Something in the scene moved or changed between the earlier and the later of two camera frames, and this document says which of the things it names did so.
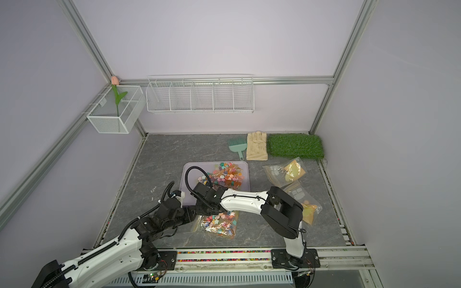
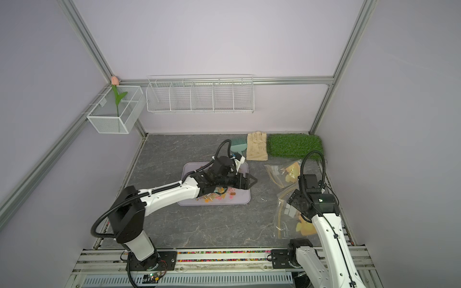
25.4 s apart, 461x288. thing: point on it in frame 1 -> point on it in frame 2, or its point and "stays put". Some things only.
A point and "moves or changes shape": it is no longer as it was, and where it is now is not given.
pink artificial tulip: (119, 97) stays put
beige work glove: (256, 146) stays put
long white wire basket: (229, 93) stays put
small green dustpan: (238, 145) stays put
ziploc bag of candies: (287, 171) stays put
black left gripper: (189, 216) -> (241, 178)
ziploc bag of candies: (224, 224) moves or changes shape
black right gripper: (197, 210) -> (296, 199)
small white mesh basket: (116, 113) stays put
